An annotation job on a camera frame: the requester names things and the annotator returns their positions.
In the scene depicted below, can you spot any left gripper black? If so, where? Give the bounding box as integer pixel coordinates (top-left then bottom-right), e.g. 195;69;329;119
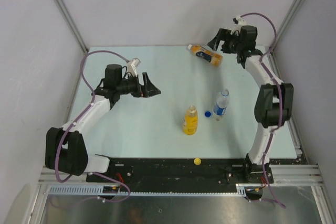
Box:
117;73;160;98

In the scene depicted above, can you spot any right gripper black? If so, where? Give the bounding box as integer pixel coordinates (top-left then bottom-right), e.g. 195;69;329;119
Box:
208;28;244;54

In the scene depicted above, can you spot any orange juice bottle white cap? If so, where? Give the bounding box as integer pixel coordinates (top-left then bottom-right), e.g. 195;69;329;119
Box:
187;44;223;67

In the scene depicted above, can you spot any yellow juice bottle yellow cap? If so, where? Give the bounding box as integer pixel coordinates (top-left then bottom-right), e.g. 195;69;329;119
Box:
183;105;198;135

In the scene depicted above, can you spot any blue bottle cap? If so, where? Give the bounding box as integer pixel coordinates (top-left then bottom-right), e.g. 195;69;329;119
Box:
205;111;212;118

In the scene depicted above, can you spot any clear water bottle blue label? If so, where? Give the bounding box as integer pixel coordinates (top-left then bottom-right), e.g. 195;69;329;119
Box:
213;89;229;121

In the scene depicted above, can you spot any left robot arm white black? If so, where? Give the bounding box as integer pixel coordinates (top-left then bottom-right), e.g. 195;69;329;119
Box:
45;64;161;182

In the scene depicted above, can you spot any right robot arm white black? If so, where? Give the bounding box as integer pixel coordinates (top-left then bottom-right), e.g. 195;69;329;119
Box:
207;25;294;183

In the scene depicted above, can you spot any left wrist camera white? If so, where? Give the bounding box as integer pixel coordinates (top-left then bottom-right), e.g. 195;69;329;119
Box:
126;58;141;77

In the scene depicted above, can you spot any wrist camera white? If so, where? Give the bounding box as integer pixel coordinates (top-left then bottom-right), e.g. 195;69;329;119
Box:
230;15;247;35
126;58;141;77

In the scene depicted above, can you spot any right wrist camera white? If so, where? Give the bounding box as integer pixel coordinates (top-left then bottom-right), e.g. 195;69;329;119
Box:
230;15;247;35

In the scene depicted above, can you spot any right aluminium corner post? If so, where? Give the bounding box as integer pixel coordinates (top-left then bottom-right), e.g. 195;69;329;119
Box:
268;0;318;52

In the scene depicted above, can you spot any aluminium corner post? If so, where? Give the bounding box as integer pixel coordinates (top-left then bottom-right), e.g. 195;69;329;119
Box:
53;0;88;54
268;0;318;52

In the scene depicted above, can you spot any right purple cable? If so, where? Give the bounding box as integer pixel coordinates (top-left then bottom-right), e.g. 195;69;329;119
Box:
241;12;287;209

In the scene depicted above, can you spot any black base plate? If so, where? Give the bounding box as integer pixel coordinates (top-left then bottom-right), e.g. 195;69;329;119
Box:
86;158;274;193

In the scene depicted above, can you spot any left aluminium corner post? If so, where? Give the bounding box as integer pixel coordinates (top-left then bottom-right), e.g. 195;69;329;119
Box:
53;0;88;54

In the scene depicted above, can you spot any grey slotted cable duct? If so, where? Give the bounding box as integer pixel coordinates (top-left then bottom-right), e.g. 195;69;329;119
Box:
47;183;250;197

